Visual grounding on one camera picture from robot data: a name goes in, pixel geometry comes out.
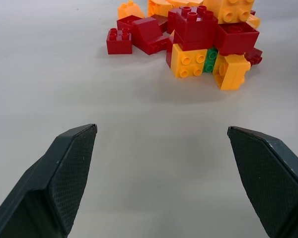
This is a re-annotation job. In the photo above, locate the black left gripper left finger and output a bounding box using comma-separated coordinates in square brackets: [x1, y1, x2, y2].
[0, 123, 98, 238]

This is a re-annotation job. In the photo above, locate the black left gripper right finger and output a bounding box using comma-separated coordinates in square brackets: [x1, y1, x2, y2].
[227, 126, 298, 238]

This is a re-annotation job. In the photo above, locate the green plastic building brick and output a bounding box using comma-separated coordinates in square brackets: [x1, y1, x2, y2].
[203, 47, 219, 74]

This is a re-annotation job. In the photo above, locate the red sloped plastic brick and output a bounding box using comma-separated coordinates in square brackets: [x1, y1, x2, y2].
[131, 16, 173, 56]

